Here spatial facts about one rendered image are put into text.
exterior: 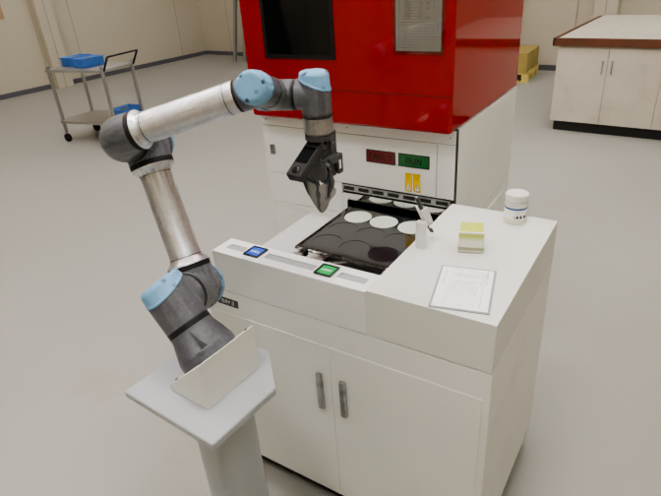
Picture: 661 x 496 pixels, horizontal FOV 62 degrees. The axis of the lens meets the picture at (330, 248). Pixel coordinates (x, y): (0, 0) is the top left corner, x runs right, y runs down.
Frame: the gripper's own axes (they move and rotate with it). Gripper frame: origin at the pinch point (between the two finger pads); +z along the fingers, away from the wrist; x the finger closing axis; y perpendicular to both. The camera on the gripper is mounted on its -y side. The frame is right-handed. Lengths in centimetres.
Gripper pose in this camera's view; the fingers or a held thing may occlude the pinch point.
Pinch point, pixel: (320, 209)
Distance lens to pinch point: 145.7
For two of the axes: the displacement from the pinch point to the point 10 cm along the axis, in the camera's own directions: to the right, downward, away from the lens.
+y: 5.3, -4.3, 7.3
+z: 0.7, 8.8, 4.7
